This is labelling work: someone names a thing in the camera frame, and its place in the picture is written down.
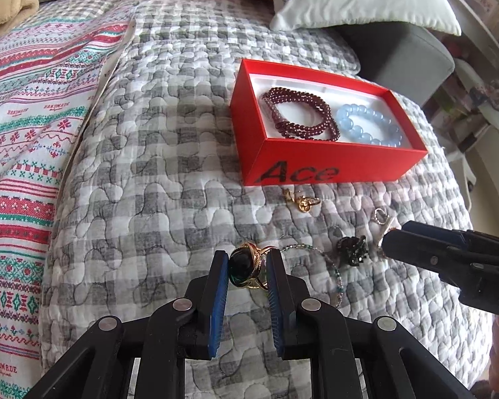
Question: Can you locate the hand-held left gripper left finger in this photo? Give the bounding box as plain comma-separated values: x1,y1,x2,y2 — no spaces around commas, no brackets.
25,250,230,399

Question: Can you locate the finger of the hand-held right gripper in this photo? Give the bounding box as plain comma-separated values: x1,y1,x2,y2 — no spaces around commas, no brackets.
380,230,483,274
400,220,477,243

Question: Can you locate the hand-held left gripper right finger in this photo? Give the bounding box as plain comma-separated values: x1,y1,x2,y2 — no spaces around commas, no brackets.
265,250,475,399

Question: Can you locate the gold ring with dark stone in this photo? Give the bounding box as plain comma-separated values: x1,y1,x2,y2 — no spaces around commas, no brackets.
229,241,276,290

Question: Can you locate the red jewelry box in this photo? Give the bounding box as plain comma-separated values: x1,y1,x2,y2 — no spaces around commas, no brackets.
230,59,429,186

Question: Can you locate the black flower brooch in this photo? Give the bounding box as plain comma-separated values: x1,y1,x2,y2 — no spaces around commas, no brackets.
337,235,369,268

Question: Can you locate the gold charm earring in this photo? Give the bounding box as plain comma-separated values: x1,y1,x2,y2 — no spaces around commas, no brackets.
283,189,322,214

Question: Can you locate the grey checked quilt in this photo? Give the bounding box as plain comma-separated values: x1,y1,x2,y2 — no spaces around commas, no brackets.
39,0,496,399

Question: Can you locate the cluttered white shelf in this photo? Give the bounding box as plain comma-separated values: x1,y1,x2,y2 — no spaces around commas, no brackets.
420,0,499,200

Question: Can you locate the grey upholstered stool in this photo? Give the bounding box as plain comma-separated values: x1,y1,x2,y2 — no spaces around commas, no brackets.
336,21,456,108

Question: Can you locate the striped patterned blanket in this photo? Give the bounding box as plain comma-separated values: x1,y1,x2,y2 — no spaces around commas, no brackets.
0,2,139,399

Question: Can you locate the small silver ring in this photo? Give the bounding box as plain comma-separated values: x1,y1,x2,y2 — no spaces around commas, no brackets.
372,208,397,234

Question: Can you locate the thin green beaded bracelet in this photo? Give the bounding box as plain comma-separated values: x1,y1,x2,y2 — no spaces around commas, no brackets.
279,244,343,311

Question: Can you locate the light blue beaded bracelet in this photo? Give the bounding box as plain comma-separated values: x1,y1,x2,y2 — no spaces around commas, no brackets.
336,103,403,148

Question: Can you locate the dark red beaded bracelet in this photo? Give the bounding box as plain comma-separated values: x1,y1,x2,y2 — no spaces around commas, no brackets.
261,86,342,142

